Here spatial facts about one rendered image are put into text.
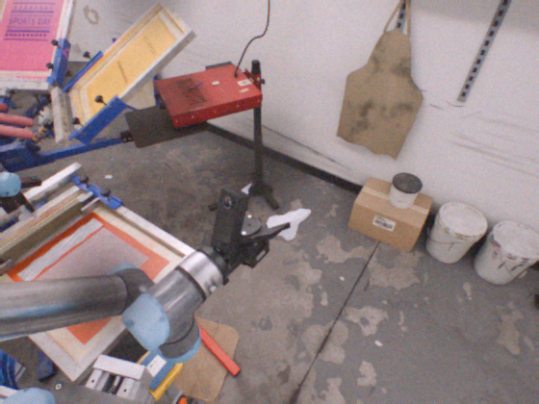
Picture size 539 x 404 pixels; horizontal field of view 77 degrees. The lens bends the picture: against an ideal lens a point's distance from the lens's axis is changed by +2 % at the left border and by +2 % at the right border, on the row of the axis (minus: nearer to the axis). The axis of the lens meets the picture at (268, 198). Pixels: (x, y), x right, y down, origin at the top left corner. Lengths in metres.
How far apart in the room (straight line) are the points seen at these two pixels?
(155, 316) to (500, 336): 2.44
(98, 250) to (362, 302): 1.69
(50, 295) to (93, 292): 0.07
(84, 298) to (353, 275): 2.17
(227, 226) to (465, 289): 2.40
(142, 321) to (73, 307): 0.12
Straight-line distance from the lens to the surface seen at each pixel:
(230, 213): 0.56
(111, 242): 1.65
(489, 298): 2.86
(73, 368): 1.38
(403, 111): 2.53
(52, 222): 1.72
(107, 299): 0.64
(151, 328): 0.54
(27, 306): 0.57
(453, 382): 2.48
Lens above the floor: 2.16
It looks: 46 degrees down
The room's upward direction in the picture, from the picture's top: straight up
